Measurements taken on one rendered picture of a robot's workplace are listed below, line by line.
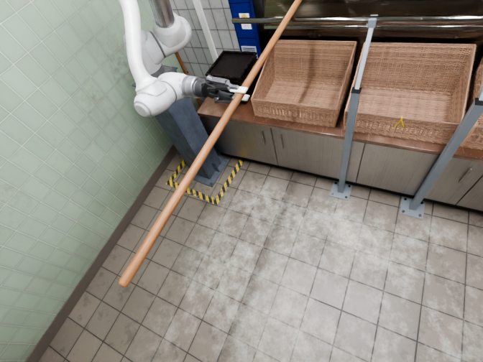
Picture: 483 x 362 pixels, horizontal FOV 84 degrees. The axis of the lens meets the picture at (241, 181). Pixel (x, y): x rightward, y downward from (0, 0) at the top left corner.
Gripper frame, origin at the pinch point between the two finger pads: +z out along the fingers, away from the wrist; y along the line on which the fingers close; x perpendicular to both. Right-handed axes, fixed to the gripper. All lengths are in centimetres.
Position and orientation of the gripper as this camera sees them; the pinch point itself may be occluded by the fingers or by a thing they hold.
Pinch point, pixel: (240, 93)
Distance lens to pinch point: 113.1
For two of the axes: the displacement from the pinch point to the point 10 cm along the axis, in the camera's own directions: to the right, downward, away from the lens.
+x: -4.1, 8.1, -4.2
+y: 2.2, 5.3, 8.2
